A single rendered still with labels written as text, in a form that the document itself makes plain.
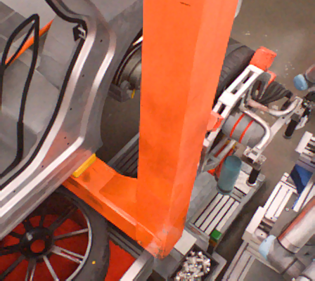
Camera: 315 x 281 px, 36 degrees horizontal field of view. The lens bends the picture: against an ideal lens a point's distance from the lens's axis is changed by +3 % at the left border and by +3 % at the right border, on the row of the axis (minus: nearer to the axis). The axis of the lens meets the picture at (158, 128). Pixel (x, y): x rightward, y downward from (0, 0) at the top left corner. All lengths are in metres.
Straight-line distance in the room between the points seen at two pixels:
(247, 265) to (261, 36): 2.00
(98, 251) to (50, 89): 0.77
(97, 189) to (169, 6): 1.30
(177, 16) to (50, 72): 1.14
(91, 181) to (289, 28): 2.42
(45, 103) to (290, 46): 2.37
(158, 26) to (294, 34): 3.01
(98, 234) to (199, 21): 1.47
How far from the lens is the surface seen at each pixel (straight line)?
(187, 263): 2.19
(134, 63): 2.30
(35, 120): 2.04
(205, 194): 2.82
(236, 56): 2.07
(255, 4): 4.24
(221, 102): 1.99
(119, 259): 2.50
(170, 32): 1.10
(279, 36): 4.01
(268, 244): 1.64
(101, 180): 2.22
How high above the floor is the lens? 2.61
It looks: 54 degrees down
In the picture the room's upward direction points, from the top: 5 degrees clockwise
